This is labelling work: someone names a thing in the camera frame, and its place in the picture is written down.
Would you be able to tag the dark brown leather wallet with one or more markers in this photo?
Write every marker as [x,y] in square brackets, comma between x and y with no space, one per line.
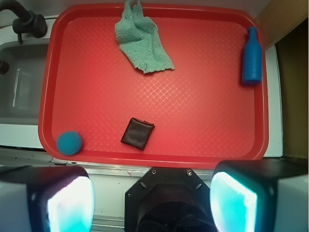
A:
[137,133]

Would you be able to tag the red plastic tray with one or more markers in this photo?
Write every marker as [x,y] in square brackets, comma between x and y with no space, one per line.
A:
[201,110]

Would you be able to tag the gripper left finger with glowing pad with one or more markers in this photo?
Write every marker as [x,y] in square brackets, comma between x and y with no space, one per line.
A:
[46,199]

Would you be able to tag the blue plastic bottle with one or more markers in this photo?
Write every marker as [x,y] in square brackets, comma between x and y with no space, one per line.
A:
[252,59]

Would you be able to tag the black octagonal mount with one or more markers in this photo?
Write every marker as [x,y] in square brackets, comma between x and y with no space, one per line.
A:
[168,200]

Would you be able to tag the black faucet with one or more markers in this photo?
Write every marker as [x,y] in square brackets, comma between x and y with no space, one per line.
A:
[26,22]

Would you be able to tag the green terry cloth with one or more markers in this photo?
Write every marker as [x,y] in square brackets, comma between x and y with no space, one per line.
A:
[138,38]

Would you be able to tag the grey sink basin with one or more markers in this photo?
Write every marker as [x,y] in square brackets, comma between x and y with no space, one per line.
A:
[21,86]

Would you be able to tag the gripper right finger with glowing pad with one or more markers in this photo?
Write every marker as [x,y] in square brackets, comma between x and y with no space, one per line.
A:
[267,195]

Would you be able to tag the blue textured ball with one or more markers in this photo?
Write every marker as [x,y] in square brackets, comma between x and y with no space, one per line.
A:
[69,143]

